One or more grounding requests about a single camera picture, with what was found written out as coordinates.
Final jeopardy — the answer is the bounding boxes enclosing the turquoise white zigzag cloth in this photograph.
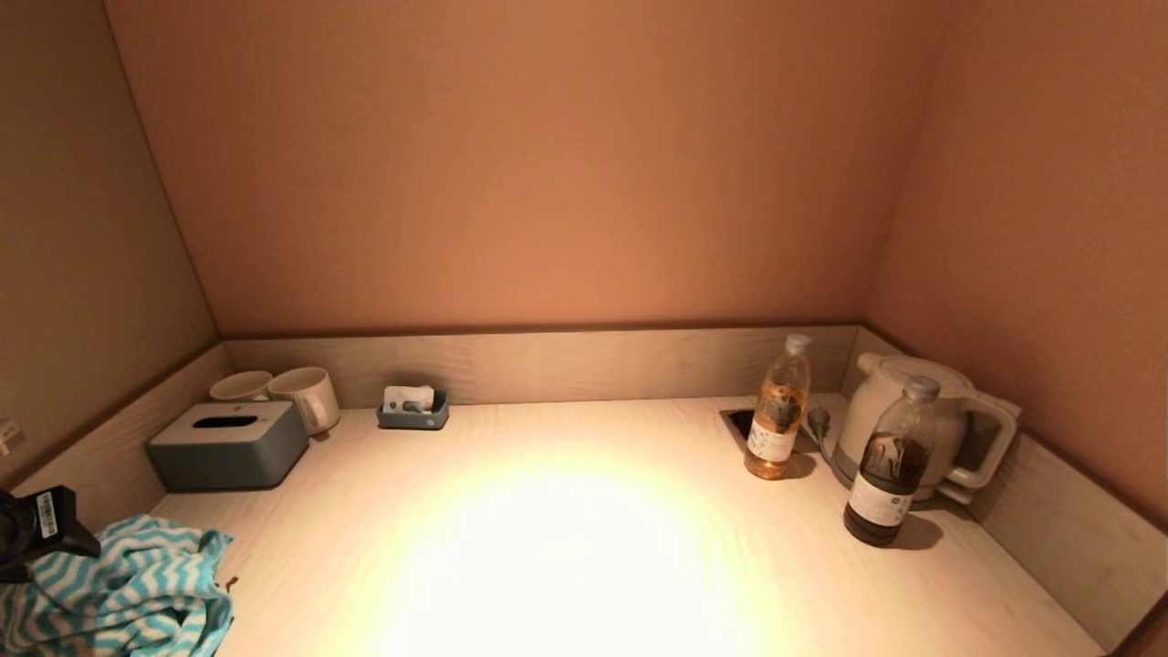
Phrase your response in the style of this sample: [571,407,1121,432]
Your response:
[0,514,234,657]

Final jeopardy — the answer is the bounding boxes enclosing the light wood backsplash panel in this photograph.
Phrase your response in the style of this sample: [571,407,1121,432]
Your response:
[839,327,1168,652]
[225,326,861,410]
[0,344,233,548]

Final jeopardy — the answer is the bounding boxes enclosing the grey tissue box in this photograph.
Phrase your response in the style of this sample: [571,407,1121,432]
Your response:
[146,400,309,491]

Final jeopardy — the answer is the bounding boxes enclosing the white ceramic mug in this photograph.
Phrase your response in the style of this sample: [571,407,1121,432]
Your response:
[267,367,340,436]
[210,370,274,403]

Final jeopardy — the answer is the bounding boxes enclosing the small grey-blue tray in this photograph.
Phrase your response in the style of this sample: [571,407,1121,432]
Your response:
[377,389,450,431]

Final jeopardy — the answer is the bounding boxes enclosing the black recessed socket box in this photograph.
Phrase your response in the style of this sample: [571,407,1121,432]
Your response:
[721,408,819,454]

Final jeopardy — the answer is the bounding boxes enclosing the amber tea plastic bottle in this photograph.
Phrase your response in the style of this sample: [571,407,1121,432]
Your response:
[744,334,813,481]

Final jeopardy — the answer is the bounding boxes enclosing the white electric kettle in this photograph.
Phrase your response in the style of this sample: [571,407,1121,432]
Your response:
[835,354,1021,494]

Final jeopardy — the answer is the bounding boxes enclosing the dark tea plastic bottle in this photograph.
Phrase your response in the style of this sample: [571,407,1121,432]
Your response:
[842,375,941,548]

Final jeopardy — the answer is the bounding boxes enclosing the grey kettle plug and cord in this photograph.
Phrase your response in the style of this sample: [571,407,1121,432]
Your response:
[806,406,840,466]

